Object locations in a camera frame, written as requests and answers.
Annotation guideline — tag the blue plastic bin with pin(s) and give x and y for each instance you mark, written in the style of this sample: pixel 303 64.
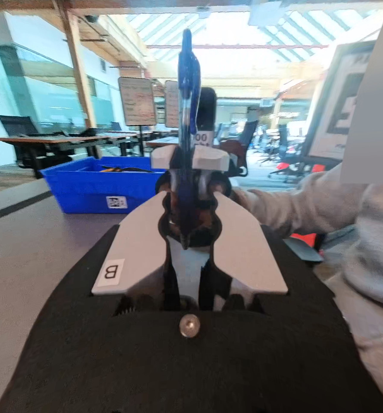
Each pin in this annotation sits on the blue plastic bin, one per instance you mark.
pixel 82 187

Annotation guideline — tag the blue grey chair seat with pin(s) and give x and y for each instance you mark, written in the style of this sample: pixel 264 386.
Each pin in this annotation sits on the blue grey chair seat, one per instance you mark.
pixel 302 250

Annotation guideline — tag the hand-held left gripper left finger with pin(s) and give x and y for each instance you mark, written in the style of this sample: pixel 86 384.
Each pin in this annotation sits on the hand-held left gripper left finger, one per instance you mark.
pixel 136 251

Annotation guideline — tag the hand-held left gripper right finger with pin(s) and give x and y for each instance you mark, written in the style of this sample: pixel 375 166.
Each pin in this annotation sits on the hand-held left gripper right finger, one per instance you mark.
pixel 246 251

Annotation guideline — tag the whiteboard on stand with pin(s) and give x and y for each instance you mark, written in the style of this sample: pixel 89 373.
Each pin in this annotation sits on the whiteboard on stand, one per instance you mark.
pixel 136 100
pixel 171 103

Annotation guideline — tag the wooden office desk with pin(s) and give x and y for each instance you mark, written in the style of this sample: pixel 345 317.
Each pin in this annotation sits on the wooden office desk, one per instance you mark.
pixel 49 138

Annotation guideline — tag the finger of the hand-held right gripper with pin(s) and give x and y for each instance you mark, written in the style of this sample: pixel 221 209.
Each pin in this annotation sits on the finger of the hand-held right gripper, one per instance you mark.
pixel 162 156
pixel 210 158

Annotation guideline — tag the blue retractable pen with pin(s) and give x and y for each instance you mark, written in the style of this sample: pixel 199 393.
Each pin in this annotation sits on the blue retractable pen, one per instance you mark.
pixel 188 129

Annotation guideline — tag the wooden support post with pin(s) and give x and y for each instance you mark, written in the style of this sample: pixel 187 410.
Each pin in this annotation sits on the wooden support post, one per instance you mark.
pixel 78 71

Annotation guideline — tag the white ceiling projector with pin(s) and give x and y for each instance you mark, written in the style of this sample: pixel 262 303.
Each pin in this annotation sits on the white ceiling projector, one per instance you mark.
pixel 265 13

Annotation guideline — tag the person's right hand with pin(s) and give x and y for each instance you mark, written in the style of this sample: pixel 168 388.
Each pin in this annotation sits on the person's right hand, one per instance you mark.
pixel 207 216

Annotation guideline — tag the brown padded chair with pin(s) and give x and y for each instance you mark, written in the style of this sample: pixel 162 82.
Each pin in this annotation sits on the brown padded chair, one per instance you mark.
pixel 235 151

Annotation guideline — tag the black mesh office chair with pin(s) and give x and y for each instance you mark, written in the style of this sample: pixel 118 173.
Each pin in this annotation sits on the black mesh office chair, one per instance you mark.
pixel 249 130

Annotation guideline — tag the orange traffic cone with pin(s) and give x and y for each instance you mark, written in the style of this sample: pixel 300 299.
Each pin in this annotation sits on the orange traffic cone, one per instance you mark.
pixel 283 166
pixel 318 168

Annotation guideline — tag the person's grey hoodie torso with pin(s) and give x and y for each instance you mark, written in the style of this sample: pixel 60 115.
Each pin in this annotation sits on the person's grey hoodie torso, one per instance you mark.
pixel 372 258

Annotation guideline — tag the framed black white marker poster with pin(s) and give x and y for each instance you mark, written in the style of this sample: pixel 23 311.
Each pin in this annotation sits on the framed black white marker poster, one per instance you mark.
pixel 336 113

